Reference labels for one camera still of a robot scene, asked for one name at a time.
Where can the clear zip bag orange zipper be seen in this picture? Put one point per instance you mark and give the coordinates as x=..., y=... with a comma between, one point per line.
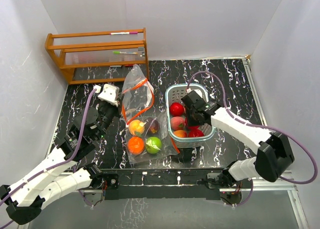
x=168, y=147

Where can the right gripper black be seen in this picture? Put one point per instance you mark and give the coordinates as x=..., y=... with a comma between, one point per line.
x=190, y=121

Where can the green marker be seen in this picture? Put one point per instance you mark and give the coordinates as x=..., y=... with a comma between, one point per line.
x=125, y=52

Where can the yellow orange peach toy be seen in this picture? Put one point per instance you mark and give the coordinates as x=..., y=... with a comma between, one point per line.
x=180, y=133

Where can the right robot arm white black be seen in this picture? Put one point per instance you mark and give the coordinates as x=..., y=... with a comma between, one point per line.
x=273, y=152

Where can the bright red apple toy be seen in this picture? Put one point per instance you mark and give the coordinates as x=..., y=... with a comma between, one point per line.
x=176, y=109

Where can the pink white marker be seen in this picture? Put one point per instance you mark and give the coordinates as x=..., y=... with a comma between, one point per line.
x=124, y=33

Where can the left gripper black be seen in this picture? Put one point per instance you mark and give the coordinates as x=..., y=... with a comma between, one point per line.
x=118, y=111

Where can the orange persimmon toy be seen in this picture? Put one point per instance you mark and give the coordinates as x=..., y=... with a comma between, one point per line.
x=136, y=145

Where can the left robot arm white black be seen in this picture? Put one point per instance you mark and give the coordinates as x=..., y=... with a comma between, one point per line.
x=26, y=198

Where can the wooden shelf rack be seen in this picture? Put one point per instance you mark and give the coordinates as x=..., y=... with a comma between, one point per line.
x=93, y=50

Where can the light blue plastic basket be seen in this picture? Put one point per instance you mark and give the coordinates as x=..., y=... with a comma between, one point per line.
x=174, y=94

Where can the green apple toy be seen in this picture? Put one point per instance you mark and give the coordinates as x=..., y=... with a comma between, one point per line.
x=153, y=145

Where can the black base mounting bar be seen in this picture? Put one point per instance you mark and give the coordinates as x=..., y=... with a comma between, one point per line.
x=178, y=183

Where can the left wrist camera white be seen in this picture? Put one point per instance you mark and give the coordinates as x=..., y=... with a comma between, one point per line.
x=108, y=93

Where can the pink peach toy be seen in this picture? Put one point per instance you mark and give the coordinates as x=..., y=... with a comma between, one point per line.
x=177, y=123

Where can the yellow lemon toy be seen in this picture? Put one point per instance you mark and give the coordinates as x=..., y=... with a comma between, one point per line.
x=136, y=127

